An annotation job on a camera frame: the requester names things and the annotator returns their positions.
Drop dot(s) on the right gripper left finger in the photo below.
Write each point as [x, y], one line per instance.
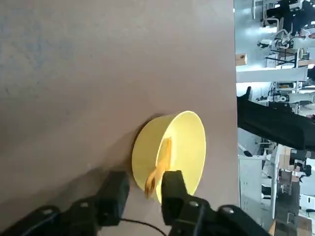
[113, 196]

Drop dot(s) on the white metal cabinet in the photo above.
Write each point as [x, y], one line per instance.
[253, 186]

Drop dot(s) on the yellow plastic bowl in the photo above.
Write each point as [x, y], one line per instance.
[187, 147]

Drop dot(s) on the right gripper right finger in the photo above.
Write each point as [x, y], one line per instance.
[174, 196]

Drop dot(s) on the small wooden block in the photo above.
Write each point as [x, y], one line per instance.
[241, 59]

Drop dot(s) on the white workbench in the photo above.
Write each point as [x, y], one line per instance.
[270, 73]

